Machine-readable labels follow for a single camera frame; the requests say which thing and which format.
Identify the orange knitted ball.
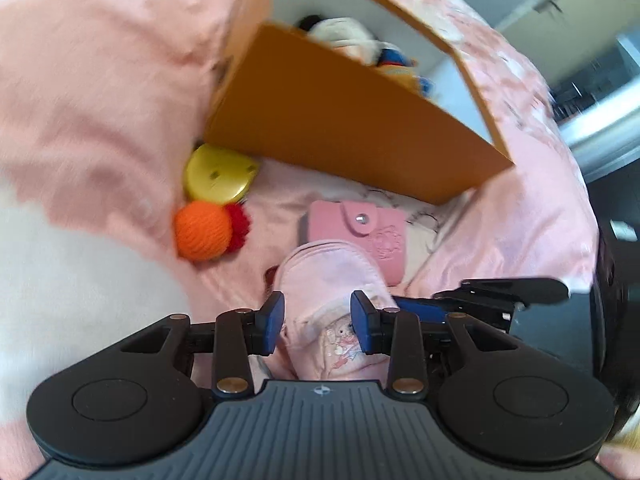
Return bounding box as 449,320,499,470
172,201,251,262

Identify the yellow plastic object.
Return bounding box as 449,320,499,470
182,143,260,202

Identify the orange cardboard box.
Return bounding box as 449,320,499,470
202,0,516,206

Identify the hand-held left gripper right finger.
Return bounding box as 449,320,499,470
350,290,523,398

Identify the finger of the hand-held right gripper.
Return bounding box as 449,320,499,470
432,277,572,312
395,296,517,333

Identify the pink fabric pouch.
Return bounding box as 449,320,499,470
272,241,401,382

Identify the yellow blue plush toy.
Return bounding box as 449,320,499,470
370,45,432,97

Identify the white plush toy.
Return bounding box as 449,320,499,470
295,14,382,63

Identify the pink snap card wallet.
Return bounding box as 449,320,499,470
302,199,408,286

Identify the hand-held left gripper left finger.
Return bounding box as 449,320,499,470
120,290,287,398

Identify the pink blanket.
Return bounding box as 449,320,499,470
0,0,601,480

